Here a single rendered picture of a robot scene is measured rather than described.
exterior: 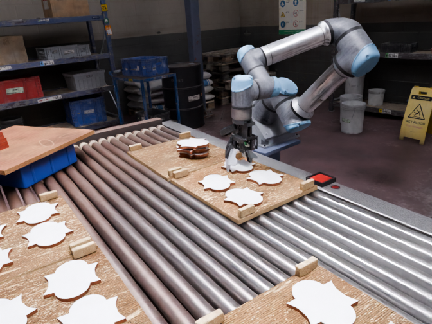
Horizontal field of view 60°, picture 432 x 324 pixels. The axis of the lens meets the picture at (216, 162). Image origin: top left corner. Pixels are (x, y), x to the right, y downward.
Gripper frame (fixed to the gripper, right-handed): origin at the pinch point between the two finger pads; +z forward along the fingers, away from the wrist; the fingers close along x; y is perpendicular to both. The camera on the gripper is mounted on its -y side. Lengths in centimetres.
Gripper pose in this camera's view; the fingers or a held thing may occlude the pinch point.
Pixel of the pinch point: (238, 166)
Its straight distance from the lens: 147.7
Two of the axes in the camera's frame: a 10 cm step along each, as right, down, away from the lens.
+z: 0.2, 9.1, 4.1
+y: 5.9, 3.2, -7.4
